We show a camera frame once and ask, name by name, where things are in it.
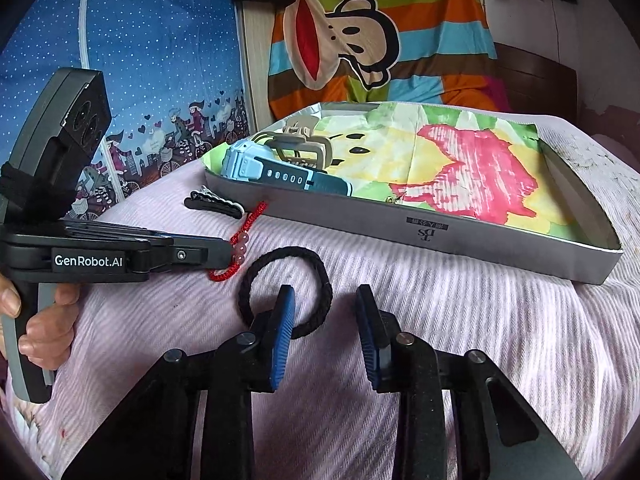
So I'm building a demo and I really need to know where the beige hair claw clip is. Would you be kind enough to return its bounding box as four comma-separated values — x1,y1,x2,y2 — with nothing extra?
255,115,332,169

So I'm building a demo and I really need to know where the blue printed wardrobe cover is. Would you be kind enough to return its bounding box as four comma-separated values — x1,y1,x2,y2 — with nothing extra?
0,0,252,213

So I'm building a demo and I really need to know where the colourful cartoon paper lining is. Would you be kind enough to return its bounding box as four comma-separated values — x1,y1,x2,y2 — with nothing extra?
207,102,614,252

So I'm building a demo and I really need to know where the black hair tie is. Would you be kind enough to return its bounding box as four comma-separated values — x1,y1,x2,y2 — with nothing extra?
238,245,334,340

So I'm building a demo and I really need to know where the red string bead bracelet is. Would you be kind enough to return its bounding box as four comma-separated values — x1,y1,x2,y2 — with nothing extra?
207,200,269,284

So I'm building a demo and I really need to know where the white wooden board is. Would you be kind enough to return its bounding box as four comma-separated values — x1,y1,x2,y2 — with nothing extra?
239,0,277,132

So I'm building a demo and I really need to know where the light blue watch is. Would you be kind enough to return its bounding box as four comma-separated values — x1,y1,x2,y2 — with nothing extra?
220,140,355,199

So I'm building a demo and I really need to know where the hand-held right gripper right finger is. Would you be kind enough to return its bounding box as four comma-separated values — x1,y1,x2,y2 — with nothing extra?
354,285,584,480

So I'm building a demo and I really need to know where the grey cardboard box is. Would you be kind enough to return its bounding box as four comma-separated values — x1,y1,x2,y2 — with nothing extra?
204,101,624,286

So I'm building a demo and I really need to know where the dark wooden headboard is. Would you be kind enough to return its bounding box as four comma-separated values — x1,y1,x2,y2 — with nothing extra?
492,42,581,122

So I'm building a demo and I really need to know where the black hair clip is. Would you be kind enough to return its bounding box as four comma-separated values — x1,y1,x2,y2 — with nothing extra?
183,185,245,217

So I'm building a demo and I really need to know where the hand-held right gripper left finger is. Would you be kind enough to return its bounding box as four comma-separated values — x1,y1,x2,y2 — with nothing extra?
60,284,297,480

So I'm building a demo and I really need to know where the striped monkey print sheet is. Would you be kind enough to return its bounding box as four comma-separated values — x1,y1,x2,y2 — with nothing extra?
267,0,512,122

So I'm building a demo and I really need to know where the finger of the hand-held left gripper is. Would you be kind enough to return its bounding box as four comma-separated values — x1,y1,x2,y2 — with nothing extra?
62,219,177,242
134,236,235,273

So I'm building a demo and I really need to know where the person's left hand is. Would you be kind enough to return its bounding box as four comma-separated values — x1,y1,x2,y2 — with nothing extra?
0,276,82,372

